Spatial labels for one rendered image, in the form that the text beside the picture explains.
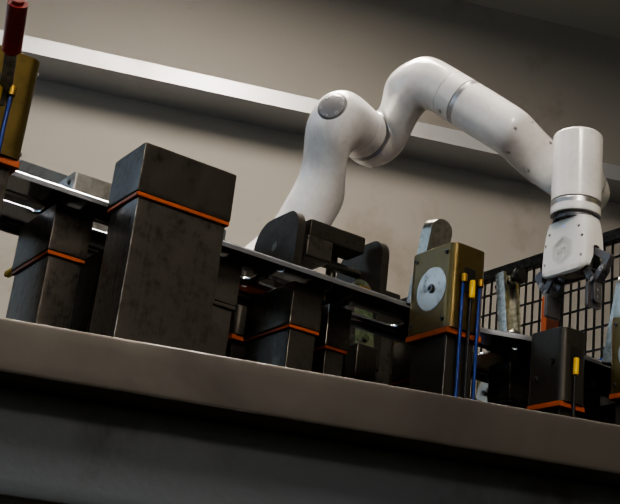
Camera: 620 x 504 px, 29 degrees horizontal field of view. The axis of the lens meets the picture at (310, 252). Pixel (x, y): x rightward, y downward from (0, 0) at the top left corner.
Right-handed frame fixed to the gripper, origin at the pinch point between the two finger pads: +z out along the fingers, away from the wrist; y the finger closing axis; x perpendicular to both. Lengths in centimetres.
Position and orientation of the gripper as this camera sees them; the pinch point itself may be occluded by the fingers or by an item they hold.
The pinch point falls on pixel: (572, 307)
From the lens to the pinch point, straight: 201.6
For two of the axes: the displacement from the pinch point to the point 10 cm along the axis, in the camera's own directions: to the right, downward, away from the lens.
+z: -1.1, 9.3, -3.5
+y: 5.6, -2.3, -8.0
